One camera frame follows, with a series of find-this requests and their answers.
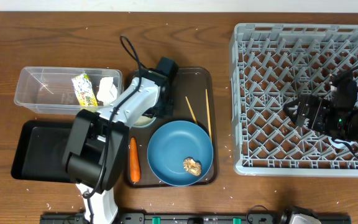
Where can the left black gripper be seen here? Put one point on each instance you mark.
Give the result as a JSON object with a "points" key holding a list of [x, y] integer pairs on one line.
{"points": [[152, 112]]}

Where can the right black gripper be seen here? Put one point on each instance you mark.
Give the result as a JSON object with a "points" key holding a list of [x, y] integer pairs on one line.
{"points": [[322, 107]]}

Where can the light blue rice bowl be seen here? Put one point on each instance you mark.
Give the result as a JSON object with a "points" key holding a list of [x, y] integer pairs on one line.
{"points": [[144, 121]]}

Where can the light blue cup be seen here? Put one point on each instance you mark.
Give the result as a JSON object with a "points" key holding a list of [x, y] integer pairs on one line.
{"points": [[340, 144]]}

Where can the white napkin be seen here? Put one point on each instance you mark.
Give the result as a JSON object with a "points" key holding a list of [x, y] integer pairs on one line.
{"points": [[107, 92]]}

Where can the green yellow snack wrapper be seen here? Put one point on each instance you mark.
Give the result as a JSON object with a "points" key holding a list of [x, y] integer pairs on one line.
{"points": [[84, 90]]}

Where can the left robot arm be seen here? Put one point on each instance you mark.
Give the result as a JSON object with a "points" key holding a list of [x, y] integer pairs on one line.
{"points": [[95, 153]]}

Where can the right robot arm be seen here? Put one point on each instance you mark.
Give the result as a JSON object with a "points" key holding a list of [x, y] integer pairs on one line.
{"points": [[344, 96]]}

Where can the grey dishwasher rack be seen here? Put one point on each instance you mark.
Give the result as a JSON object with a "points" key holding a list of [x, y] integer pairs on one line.
{"points": [[271, 65]]}

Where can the left wooden chopstick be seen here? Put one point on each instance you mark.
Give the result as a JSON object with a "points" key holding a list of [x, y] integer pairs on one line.
{"points": [[191, 110]]}

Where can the wooden chopstick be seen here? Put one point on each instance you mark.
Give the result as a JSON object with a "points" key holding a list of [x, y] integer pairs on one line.
{"points": [[208, 115], [191, 110]]}

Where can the blue plate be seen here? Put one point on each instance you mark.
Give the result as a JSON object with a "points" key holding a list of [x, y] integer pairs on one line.
{"points": [[174, 142]]}

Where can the brown serving tray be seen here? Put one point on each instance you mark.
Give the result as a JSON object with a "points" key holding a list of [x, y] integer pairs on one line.
{"points": [[190, 82]]}

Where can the right wooden chopstick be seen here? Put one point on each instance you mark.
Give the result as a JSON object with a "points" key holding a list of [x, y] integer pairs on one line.
{"points": [[208, 115]]}

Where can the brown food scrap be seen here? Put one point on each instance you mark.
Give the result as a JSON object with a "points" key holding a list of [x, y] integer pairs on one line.
{"points": [[192, 167]]}

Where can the orange carrot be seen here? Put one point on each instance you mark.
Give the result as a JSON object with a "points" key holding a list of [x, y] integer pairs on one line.
{"points": [[134, 161]]}

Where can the clear plastic bin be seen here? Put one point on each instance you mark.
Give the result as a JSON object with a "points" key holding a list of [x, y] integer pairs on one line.
{"points": [[49, 90]]}

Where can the black plastic tray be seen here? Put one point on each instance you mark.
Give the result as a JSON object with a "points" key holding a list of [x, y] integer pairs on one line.
{"points": [[40, 150]]}

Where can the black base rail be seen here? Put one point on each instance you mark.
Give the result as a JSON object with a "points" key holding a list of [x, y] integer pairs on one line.
{"points": [[139, 218]]}

